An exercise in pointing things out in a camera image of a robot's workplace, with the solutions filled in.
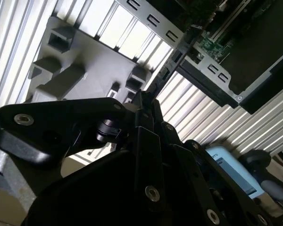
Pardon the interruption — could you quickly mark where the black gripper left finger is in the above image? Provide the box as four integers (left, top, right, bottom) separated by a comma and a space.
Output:
0, 89, 168, 214

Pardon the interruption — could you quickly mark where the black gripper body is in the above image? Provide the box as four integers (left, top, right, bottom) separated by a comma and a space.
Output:
22, 150, 203, 226

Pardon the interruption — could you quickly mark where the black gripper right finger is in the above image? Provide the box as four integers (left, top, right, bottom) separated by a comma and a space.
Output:
152, 97, 274, 226

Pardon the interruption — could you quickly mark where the blue RAM stick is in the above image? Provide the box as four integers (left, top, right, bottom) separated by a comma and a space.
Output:
150, 23, 205, 97

